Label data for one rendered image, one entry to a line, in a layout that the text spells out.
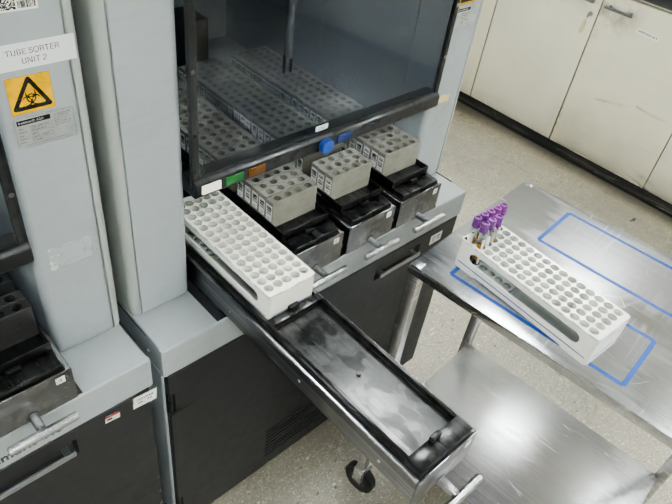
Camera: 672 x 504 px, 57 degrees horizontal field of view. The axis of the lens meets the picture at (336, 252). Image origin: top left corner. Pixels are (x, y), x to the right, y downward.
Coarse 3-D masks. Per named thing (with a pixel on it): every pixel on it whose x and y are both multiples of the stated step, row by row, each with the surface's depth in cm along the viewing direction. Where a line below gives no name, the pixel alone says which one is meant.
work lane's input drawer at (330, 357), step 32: (192, 256) 113; (224, 288) 108; (256, 320) 104; (288, 320) 104; (320, 320) 105; (288, 352) 99; (320, 352) 100; (352, 352) 101; (384, 352) 100; (320, 384) 95; (352, 384) 96; (384, 384) 97; (416, 384) 96; (352, 416) 92; (384, 416) 92; (416, 416) 93; (448, 416) 93; (384, 448) 88; (416, 448) 89; (448, 448) 88; (416, 480) 85; (448, 480) 92; (480, 480) 92
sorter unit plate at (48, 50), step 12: (60, 36) 73; (72, 36) 74; (0, 48) 69; (12, 48) 70; (24, 48) 71; (36, 48) 72; (48, 48) 73; (60, 48) 74; (72, 48) 75; (0, 60) 70; (12, 60) 71; (24, 60) 72; (36, 60) 73; (48, 60) 74; (60, 60) 74; (0, 72) 71
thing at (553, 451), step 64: (512, 192) 139; (448, 256) 120; (576, 256) 124; (640, 256) 127; (512, 320) 109; (640, 320) 113; (448, 384) 165; (512, 384) 167; (576, 384) 102; (640, 384) 101; (512, 448) 152; (576, 448) 155
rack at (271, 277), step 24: (216, 192) 119; (192, 216) 113; (216, 216) 114; (240, 216) 114; (192, 240) 113; (216, 240) 110; (240, 240) 109; (264, 240) 110; (216, 264) 109; (240, 264) 106; (264, 264) 105; (288, 264) 106; (240, 288) 106; (264, 288) 102; (288, 288) 102; (312, 288) 107; (264, 312) 102
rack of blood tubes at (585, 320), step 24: (504, 240) 116; (456, 264) 118; (480, 264) 115; (504, 264) 111; (528, 264) 112; (552, 264) 112; (504, 288) 111; (528, 288) 106; (552, 288) 107; (576, 288) 108; (528, 312) 108; (552, 312) 104; (576, 312) 103; (600, 312) 104; (624, 312) 104; (552, 336) 106; (576, 336) 107; (600, 336) 99
